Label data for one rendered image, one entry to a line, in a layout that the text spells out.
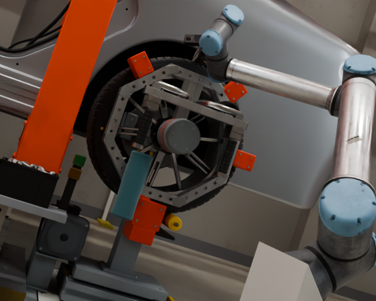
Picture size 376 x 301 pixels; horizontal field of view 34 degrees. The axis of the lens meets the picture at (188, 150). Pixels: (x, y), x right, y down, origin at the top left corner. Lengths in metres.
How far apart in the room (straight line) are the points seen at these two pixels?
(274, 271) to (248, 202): 5.11
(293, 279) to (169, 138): 0.88
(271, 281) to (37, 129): 1.06
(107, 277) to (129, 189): 0.42
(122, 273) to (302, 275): 1.16
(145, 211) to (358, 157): 0.98
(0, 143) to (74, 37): 4.12
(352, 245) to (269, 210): 5.26
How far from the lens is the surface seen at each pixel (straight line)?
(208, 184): 2.55
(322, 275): 1.80
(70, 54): 2.38
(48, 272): 2.64
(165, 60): 2.59
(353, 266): 1.84
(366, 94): 2.06
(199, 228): 6.75
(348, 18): 7.43
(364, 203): 1.70
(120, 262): 2.67
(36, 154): 2.36
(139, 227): 2.49
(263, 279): 1.83
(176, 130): 2.35
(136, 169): 2.34
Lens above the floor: 0.70
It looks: 3 degrees up
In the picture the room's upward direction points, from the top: 19 degrees clockwise
